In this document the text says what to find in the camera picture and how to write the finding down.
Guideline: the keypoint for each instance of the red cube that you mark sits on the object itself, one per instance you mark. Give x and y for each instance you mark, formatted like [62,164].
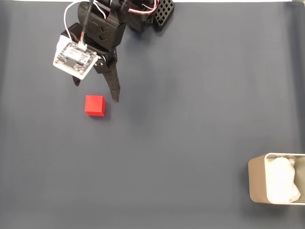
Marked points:
[94,103]

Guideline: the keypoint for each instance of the white crumpled cloth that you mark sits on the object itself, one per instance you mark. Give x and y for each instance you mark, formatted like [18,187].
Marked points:
[281,179]

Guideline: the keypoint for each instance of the white rounded box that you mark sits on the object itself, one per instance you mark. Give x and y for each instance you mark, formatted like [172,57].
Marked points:
[256,179]

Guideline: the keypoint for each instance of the grey table mat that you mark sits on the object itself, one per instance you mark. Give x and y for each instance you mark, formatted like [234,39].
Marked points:
[166,143]

